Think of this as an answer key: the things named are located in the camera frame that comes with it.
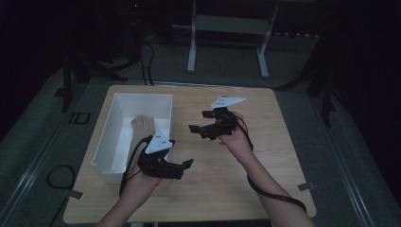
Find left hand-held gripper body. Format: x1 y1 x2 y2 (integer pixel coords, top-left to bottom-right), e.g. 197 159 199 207
136 130 185 181

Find grey tape on table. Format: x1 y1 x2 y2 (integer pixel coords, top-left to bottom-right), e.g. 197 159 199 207
297 182 317 192

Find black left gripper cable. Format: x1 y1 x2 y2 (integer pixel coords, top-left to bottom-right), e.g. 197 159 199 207
118 135 153 198

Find black looped floor cable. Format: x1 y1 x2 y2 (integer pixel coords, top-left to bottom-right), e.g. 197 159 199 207
45 164 78 227

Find black hanging cables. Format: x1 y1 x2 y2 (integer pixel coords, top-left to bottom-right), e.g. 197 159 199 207
137 41 156 87

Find person's left hand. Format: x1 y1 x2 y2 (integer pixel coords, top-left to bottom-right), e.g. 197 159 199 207
125 166 164 202

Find black tripod stand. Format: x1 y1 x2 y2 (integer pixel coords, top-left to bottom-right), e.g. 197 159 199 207
54 53 130 114

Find person's right hand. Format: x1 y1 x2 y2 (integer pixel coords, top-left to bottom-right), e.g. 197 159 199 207
218 111 255 166

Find white box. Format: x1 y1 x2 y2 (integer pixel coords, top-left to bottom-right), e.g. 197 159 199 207
90 93 174 185

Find black stand with angled legs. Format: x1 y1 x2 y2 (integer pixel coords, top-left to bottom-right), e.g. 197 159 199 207
273 31 338 128

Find beige glove with dark dot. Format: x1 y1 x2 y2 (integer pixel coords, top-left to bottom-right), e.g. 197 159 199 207
130 114 156 151

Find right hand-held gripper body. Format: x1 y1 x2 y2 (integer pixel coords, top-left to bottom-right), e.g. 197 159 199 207
200 95 247 141

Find grey tape on floor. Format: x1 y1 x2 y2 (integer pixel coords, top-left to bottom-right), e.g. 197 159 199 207
66 188 85 201

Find white metal stand frame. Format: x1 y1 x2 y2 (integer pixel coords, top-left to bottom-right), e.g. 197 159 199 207
171 0 280 79

